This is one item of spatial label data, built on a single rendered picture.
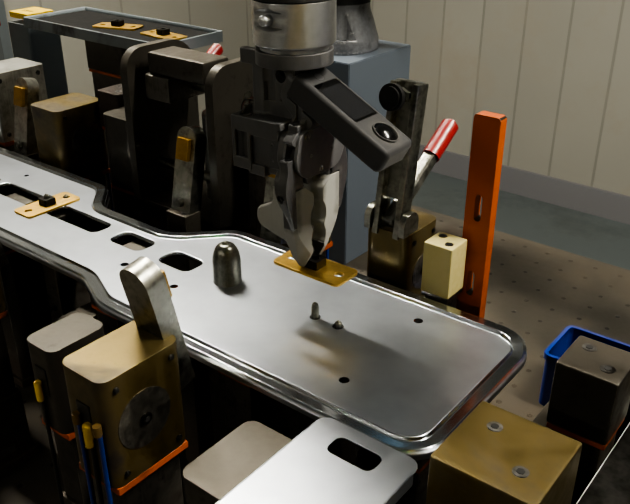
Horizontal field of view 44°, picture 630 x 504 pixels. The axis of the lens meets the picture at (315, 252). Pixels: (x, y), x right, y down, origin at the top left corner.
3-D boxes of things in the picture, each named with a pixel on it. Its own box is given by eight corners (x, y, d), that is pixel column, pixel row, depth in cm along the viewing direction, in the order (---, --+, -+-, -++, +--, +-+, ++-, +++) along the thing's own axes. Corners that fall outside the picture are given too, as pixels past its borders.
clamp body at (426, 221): (355, 459, 107) (362, 222, 91) (394, 422, 114) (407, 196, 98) (395, 480, 103) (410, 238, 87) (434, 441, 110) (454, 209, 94)
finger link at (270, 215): (269, 252, 82) (269, 167, 78) (314, 268, 78) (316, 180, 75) (248, 261, 79) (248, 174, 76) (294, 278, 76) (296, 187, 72)
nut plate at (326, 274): (271, 263, 80) (271, 252, 80) (294, 249, 83) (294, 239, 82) (337, 288, 76) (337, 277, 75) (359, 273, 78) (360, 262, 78)
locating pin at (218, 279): (208, 293, 90) (204, 242, 87) (228, 283, 92) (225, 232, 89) (228, 302, 88) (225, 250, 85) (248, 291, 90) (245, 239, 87)
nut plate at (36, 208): (29, 219, 104) (27, 211, 103) (12, 211, 106) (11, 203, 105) (81, 199, 110) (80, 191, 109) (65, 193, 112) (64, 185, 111)
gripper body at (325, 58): (282, 152, 82) (279, 34, 76) (349, 169, 77) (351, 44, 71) (231, 173, 76) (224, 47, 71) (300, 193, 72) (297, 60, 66)
